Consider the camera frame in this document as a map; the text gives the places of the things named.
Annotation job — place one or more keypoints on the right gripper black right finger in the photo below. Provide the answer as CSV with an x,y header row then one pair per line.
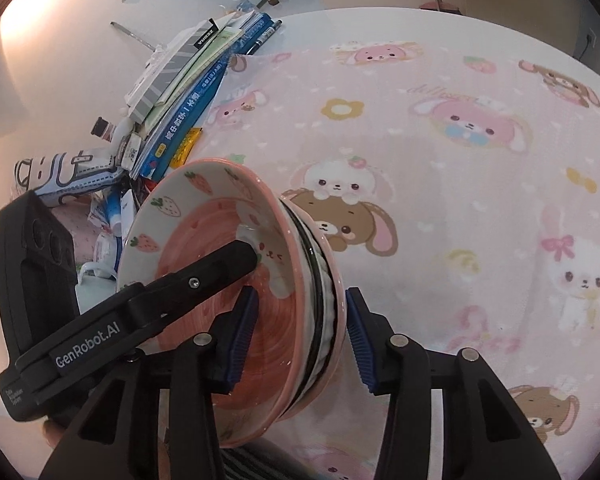
x,y
485,433

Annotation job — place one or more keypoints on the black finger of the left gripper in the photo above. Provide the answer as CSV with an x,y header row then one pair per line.
x,y
145,304

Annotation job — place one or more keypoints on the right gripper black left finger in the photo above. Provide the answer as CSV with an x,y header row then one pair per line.
x,y
115,434

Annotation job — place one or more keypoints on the pink strawberry bunny bowl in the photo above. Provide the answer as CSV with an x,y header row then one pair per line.
x,y
226,229

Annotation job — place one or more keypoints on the person's left hand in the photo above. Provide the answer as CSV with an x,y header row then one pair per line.
x,y
52,432

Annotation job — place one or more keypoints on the blue white pencil pouch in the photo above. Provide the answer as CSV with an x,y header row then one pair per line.
x,y
67,176

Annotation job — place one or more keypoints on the blue white tube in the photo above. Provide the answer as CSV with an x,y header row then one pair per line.
x,y
112,208

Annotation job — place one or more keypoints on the small black cap bottle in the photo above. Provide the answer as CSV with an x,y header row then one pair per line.
x,y
105,130

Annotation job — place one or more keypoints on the blue textbook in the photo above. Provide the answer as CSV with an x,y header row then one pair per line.
x,y
148,153

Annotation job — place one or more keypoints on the yellow orange snack packet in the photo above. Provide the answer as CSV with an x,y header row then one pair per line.
x,y
181,154

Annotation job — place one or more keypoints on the grey white striped book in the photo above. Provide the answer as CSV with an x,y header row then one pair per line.
x,y
164,66

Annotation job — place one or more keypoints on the leaning metal mop pole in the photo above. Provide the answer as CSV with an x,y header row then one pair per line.
x,y
125,31

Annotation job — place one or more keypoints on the pink cartoon tablecloth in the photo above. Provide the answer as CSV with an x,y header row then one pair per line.
x,y
460,194

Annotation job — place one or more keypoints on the green white notebook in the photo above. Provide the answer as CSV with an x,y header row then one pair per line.
x,y
192,71

